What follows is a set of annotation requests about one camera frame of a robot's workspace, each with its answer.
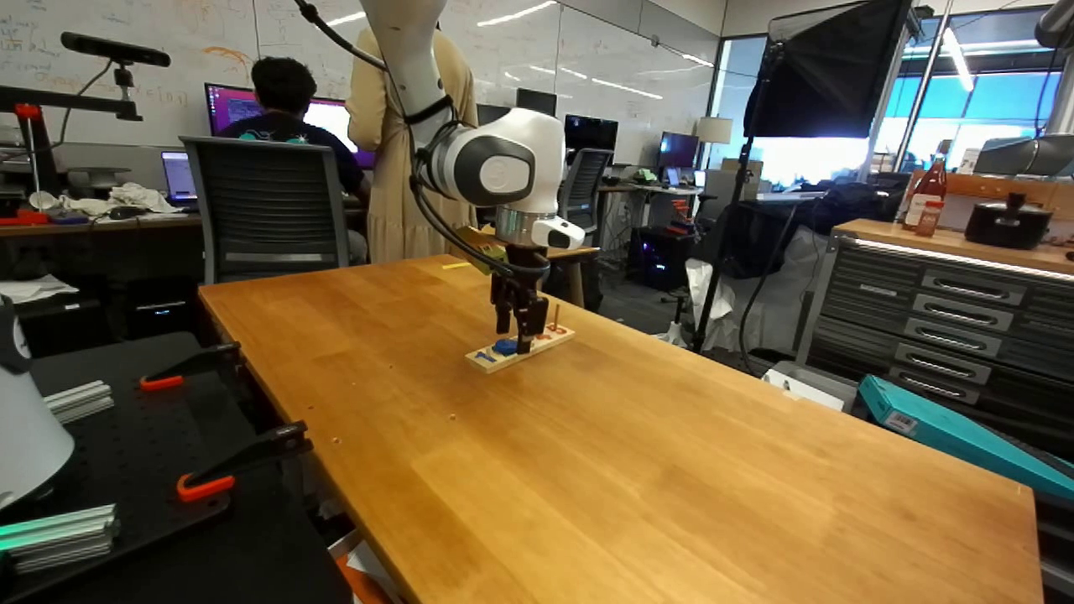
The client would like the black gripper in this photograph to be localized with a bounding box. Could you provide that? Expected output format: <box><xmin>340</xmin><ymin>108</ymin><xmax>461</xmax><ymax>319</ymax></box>
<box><xmin>488</xmin><ymin>237</ymin><xmax>553</xmax><ymax>345</ymax></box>

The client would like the white wooden puzzle board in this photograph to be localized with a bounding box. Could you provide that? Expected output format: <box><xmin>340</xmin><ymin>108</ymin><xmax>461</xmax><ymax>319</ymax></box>
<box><xmin>465</xmin><ymin>322</ymin><xmax>576</xmax><ymax>377</ymax></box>

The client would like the beige dress on mannequin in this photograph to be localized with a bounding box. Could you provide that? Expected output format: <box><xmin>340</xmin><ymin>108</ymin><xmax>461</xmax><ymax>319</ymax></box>
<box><xmin>341</xmin><ymin>23</ymin><xmax>482</xmax><ymax>270</ymax></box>

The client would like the black computer monitor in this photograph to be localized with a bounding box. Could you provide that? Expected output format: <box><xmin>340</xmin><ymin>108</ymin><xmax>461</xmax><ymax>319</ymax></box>
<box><xmin>564</xmin><ymin>111</ymin><xmax>620</xmax><ymax>155</ymax></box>

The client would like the black light stand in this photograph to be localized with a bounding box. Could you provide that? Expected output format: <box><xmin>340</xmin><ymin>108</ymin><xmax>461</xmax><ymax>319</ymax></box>
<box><xmin>688</xmin><ymin>132</ymin><xmax>767</xmax><ymax>355</ymax></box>

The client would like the white table lamp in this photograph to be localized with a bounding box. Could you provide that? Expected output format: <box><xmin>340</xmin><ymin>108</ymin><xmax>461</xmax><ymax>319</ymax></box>
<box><xmin>692</xmin><ymin>113</ymin><xmax>735</xmax><ymax>176</ymax></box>

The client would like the grey mesh office chair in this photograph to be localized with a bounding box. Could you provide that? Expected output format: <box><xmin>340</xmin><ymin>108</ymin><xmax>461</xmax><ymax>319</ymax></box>
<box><xmin>179</xmin><ymin>134</ymin><xmax>354</xmax><ymax>289</ymax></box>

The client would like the white box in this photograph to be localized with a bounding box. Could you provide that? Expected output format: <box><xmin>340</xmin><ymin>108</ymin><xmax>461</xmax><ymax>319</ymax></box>
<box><xmin>761</xmin><ymin>358</ymin><xmax>859</xmax><ymax>415</ymax></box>

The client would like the seated dark-haired person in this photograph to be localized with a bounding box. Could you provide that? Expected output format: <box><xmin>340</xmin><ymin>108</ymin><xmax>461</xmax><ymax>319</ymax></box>
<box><xmin>220</xmin><ymin>55</ymin><xmax>368</xmax><ymax>203</ymax></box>

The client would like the monitor with purple screen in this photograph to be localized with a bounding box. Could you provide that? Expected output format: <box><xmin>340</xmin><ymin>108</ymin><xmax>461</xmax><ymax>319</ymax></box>
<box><xmin>202</xmin><ymin>80</ymin><xmax>354</xmax><ymax>149</ymax></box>

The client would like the open laptop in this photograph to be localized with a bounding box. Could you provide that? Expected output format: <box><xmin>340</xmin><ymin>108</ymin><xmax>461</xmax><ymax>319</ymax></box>
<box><xmin>158</xmin><ymin>149</ymin><xmax>202</xmax><ymax>207</ymax></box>

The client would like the black softbox light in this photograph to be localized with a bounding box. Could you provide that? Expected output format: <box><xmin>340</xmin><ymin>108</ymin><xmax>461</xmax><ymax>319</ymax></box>
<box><xmin>743</xmin><ymin>0</ymin><xmax>919</xmax><ymax>140</ymax></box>

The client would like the red bottle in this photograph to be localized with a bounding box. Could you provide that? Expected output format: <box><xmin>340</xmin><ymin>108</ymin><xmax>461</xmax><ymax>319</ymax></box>
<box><xmin>900</xmin><ymin>155</ymin><xmax>950</xmax><ymax>237</ymax></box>

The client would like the grey drawer cabinet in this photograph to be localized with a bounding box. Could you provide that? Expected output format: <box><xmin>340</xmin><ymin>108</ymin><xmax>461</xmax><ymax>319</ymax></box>
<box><xmin>796</xmin><ymin>216</ymin><xmax>1074</xmax><ymax>450</ymax></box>

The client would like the silver aluminium extrusion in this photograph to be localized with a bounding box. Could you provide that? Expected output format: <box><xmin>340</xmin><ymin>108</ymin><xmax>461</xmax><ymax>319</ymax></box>
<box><xmin>42</xmin><ymin>377</ymin><xmax>117</xmax><ymax>428</ymax></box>

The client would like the teal case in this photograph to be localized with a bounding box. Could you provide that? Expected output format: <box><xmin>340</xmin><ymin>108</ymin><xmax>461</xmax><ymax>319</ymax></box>
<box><xmin>856</xmin><ymin>373</ymin><xmax>1074</xmax><ymax>511</ymax></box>

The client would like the black pot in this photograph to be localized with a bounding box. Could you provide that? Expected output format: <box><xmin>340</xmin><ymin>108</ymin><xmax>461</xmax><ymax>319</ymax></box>
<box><xmin>962</xmin><ymin>190</ymin><xmax>1054</xmax><ymax>253</ymax></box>

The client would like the greenish aluminium extrusion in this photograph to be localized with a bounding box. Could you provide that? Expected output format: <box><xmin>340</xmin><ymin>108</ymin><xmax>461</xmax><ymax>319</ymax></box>
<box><xmin>0</xmin><ymin>499</ymin><xmax>122</xmax><ymax>576</ymax></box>

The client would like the white lamp shade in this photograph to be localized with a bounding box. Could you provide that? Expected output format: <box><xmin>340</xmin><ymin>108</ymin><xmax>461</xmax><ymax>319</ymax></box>
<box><xmin>0</xmin><ymin>366</ymin><xmax>77</xmax><ymax>515</ymax></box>

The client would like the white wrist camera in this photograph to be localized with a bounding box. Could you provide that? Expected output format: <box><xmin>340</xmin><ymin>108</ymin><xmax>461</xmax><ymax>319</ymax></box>
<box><xmin>532</xmin><ymin>216</ymin><xmax>588</xmax><ymax>253</ymax></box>

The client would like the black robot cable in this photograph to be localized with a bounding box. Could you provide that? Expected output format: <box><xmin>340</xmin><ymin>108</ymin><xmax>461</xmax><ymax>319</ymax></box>
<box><xmin>291</xmin><ymin>0</ymin><xmax>519</xmax><ymax>287</ymax></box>

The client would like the black clamp with orange handle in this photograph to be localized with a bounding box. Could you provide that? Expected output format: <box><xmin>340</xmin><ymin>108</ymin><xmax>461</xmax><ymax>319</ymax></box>
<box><xmin>174</xmin><ymin>419</ymin><xmax>312</xmax><ymax>506</ymax></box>
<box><xmin>138</xmin><ymin>339</ymin><xmax>241</xmax><ymax>400</ymax></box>

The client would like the black camera on stand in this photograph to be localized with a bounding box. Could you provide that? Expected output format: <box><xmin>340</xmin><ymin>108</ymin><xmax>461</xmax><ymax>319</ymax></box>
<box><xmin>58</xmin><ymin>29</ymin><xmax>174</xmax><ymax>101</ymax></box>

